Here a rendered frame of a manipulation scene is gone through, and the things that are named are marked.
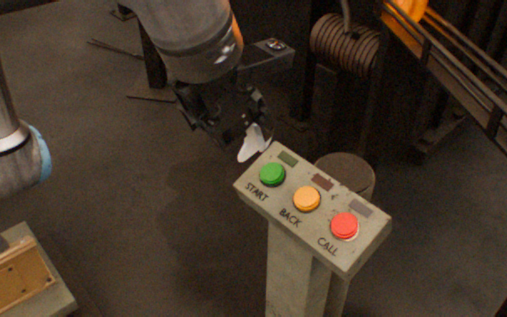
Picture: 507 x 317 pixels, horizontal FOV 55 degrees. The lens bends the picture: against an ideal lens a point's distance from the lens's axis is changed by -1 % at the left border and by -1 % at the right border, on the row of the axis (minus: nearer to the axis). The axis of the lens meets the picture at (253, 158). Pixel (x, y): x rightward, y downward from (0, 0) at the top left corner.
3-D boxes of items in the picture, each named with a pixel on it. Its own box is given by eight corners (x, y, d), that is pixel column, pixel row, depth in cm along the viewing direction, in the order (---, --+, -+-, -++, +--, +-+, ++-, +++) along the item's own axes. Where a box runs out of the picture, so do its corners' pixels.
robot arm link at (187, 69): (194, -13, 55) (255, 15, 50) (209, 20, 59) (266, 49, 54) (137, 38, 53) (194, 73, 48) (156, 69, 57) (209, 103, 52)
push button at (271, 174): (272, 163, 83) (270, 157, 81) (290, 174, 81) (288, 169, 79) (256, 179, 82) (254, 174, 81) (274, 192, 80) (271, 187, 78)
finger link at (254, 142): (239, 171, 72) (219, 136, 65) (265, 143, 74) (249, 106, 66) (253, 182, 71) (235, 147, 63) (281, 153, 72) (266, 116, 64)
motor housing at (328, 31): (320, 143, 176) (338, 3, 139) (370, 175, 164) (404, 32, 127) (295, 161, 169) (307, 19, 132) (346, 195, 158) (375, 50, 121)
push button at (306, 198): (306, 185, 79) (304, 180, 78) (325, 199, 77) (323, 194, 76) (290, 204, 78) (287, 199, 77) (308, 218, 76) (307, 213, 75)
